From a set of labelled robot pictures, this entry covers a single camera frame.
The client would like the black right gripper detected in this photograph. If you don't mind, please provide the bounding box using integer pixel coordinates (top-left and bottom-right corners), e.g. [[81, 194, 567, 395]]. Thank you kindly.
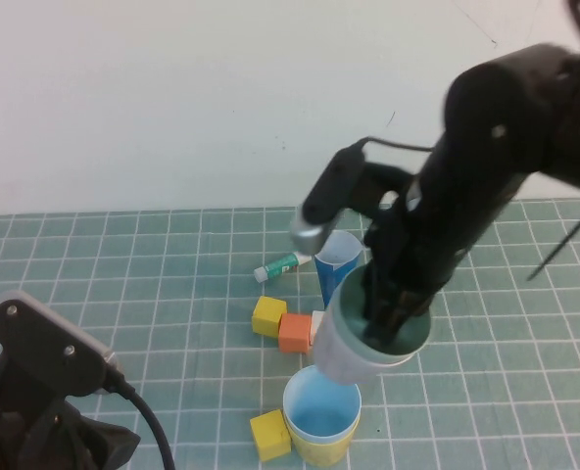
[[362, 170, 529, 352]]

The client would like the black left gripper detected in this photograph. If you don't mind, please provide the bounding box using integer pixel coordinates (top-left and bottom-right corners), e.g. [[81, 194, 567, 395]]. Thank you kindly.
[[0, 356, 142, 470]]

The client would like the green plastic cup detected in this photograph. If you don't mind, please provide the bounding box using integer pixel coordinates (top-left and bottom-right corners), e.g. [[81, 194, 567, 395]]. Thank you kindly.
[[327, 263, 433, 367]]

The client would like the blue plastic cup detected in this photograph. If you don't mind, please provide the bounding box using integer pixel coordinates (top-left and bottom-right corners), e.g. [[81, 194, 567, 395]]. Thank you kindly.
[[282, 364, 363, 445]]

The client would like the blue paper cone cup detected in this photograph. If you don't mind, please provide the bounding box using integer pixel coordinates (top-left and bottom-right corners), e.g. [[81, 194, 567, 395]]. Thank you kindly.
[[313, 229, 363, 312]]

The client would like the white foam cube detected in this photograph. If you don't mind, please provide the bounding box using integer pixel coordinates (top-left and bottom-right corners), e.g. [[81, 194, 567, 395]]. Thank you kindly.
[[310, 309, 326, 347]]

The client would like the orange foam cube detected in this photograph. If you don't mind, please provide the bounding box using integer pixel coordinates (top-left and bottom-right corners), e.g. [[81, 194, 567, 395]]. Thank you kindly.
[[277, 312, 314, 354]]

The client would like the green white glue stick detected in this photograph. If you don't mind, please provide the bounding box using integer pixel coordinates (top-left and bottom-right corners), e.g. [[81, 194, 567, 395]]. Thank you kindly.
[[253, 251, 315, 284]]

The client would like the yellow foam cube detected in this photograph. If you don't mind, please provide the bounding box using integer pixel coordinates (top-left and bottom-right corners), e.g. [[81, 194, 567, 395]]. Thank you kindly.
[[249, 409, 292, 462], [251, 295, 288, 339]]

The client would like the yellow plastic cup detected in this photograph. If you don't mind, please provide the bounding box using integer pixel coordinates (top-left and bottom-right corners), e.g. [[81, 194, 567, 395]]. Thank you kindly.
[[283, 410, 361, 467]]

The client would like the green checked tablecloth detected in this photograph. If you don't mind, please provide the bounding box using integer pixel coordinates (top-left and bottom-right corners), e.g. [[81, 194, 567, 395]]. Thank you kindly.
[[0, 198, 580, 470]]

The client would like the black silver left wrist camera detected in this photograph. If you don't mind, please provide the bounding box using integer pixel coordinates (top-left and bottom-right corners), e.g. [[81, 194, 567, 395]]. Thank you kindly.
[[0, 289, 121, 399]]

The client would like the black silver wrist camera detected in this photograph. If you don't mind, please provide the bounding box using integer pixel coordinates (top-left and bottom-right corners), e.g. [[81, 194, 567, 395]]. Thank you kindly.
[[289, 139, 369, 256], [0, 289, 121, 399]]

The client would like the black left camera cable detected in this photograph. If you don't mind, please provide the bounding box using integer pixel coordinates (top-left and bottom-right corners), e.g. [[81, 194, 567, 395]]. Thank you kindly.
[[102, 371, 176, 470]]

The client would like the black camera cable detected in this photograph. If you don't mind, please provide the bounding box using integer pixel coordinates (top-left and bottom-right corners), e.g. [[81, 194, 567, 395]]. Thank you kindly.
[[102, 371, 176, 470], [353, 136, 438, 154]]

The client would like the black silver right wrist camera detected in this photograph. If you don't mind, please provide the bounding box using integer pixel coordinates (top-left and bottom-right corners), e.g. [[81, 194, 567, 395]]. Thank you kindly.
[[289, 139, 369, 256]]

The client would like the black right camera mount bracket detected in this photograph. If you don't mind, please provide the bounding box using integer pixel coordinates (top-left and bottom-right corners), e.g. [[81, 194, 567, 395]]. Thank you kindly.
[[353, 161, 416, 221]]

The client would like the black right camera cable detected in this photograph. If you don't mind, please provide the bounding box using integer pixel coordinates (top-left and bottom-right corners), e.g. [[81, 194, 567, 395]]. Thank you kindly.
[[353, 136, 438, 154]]

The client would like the thin black cable tie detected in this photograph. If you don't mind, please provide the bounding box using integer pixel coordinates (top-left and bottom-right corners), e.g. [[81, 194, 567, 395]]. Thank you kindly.
[[526, 193, 580, 283]]

